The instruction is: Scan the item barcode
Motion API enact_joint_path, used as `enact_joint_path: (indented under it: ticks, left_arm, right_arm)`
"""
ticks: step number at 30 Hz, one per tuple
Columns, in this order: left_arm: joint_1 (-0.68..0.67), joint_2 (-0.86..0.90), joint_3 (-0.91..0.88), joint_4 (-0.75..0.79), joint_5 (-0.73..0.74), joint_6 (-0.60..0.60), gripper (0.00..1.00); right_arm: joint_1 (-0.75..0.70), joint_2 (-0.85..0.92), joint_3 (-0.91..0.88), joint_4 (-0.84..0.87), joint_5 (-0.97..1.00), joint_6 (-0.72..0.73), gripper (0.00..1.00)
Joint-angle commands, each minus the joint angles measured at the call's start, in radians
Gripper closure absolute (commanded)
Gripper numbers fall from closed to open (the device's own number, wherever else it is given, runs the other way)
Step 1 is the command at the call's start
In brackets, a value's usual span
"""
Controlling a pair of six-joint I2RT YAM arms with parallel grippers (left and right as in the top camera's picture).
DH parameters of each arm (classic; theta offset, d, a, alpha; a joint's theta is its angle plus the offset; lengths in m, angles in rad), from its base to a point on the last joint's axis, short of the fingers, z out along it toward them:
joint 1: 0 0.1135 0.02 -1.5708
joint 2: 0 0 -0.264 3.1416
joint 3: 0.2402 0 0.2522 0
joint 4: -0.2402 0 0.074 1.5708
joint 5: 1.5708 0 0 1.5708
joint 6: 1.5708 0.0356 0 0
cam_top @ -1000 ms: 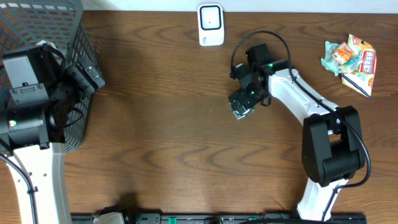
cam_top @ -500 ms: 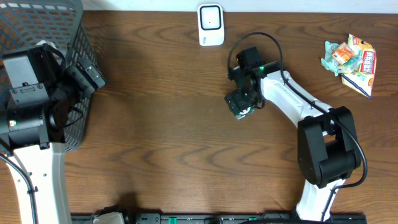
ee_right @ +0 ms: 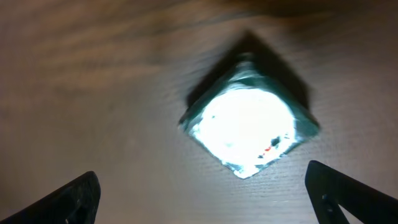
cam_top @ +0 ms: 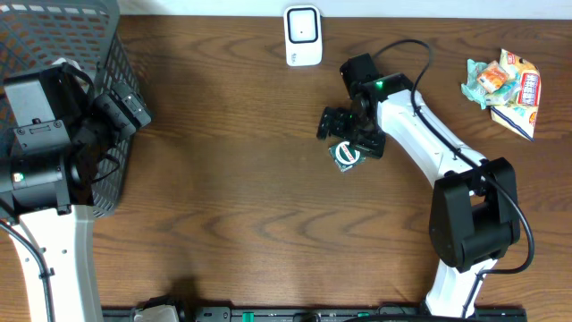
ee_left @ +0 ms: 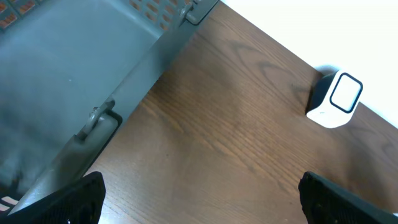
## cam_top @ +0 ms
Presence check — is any orange tissue pack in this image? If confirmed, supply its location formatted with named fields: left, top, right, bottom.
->
left=476, top=61, right=509, bottom=93

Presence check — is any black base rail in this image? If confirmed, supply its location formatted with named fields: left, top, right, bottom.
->
left=103, top=304, right=528, bottom=322

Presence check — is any teal packet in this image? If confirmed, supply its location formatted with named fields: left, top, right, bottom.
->
left=461, top=59, right=487, bottom=110

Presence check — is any round can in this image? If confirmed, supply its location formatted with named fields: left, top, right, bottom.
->
left=329, top=141, right=366, bottom=173

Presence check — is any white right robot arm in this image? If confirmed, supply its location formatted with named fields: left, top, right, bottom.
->
left=316, top=54, right=520, bottom=318

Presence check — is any white barcode scanner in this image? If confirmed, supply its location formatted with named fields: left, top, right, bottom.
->
left=283, top=4, right=323, bottom=67

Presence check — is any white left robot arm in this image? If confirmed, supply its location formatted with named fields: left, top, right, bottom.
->
left=1, top=59, right=117, bottom=321

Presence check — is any white blue snack bag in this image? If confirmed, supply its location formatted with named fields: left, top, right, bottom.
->
left=489, top=49, right=542, bottom=141

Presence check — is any small green white carton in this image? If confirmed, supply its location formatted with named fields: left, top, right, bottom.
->
left=484, top=80, right=521, bottom=106

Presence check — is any grey plastic mesh basket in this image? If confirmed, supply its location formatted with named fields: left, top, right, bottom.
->
left=1, top=0, right=139, bottom=218

